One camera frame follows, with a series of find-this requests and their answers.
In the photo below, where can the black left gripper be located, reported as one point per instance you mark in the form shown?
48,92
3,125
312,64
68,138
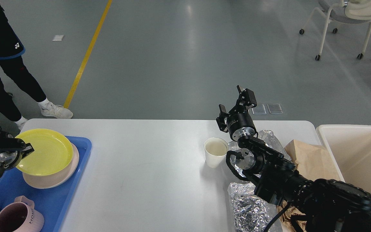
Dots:
9,160

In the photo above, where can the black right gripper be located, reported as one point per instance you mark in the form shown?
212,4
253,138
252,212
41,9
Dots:
239,124

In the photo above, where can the yellow plate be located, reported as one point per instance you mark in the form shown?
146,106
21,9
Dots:
52,152

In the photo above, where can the white paper cup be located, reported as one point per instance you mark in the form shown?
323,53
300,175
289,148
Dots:
215,151

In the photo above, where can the pink mug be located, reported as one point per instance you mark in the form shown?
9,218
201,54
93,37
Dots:
21,216

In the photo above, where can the brown paper bag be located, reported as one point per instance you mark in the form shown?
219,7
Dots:
313,162

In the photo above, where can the foil front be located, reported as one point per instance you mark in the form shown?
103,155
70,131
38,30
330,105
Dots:
249,212

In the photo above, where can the foil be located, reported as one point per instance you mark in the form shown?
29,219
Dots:
271,141
249,212

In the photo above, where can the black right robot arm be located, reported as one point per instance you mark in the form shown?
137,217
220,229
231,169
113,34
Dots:
326,205

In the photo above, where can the clear floor plate left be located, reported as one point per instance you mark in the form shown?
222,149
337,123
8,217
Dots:
260,109

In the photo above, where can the clear floor plate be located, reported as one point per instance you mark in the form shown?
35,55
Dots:
275,108
260,109

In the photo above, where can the pink plate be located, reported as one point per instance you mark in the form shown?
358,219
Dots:
56,179

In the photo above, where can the clear floor plate right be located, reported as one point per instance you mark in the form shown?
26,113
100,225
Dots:
275,108

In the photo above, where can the crumpled foil back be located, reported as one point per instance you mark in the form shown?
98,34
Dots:
271,141

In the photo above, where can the blue plastic tray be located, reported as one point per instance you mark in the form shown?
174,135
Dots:
52,203

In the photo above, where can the person in black clothes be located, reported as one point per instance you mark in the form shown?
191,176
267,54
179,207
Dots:
11,62

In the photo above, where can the white plastic bin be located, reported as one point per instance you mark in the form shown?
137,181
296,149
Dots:
350,146

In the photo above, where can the white office chair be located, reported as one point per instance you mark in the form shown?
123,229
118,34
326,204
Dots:
344,12

